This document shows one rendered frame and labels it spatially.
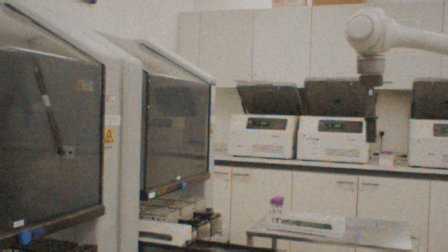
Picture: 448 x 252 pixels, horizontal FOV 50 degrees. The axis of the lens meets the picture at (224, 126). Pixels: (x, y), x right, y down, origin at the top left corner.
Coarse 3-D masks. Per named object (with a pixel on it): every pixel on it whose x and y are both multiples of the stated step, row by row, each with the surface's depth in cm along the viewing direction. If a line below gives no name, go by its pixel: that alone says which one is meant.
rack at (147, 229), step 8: (144, 224) 171; (152, 224) 171; (160, 224) 172; (168, 224) 172; (176, 224) 173; (144, 232) 175; (152, 232) 176; (160, 232) 164; (168, 232) 163; (176, 232) 162; (184, 232) 165; (144, 240) 166; (152, 240) 165; (160, 240) 164; (168, 240) 172; (176, 240) 162; (184, 240) 165
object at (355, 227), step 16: (256, 224) 195; (352, 224) 200; (368, 224) 201; (384, 224) 202; (400, 224) 203; (272, 240) 225; (304, 240) 177; (320, 240) 175; (336, 240) 174; (352, 240) 174; (368, 240) 175; (384, 240) 176; (400, 240) 176; (416, 240) 193
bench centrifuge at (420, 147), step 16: (416, 80) 370; (432, 80) 366; (416, 96) 384; (432, 96) 379; (416, 112) 399; (432, 112) 394; (416, 128) 359; (432, 128) 355; (416, 144) 355; (432, 144) 352; (416, 160) 355; (432, 160) 352
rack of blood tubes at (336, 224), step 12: (276, 216) 187; (288, 216) 185; (300, 216) 184; (312, 216) 185; (324, 216) 185; (336, 216) 187; (276, 228) 187; (288, 228) 185; (300, 228) 183; (312, 228) 181; (324, 228) 189; (336, 228) 177
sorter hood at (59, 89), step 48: (0, 48) 101; (48, 48) 121; (0, 96) 102; (48, 96) 116; (96, 96) 135; (0, 144) 102; (48, 144) 116; (96, 144) 135; (0, 192) 103; (48, 192) 117; (96, 192) 136; (0, 240) 101
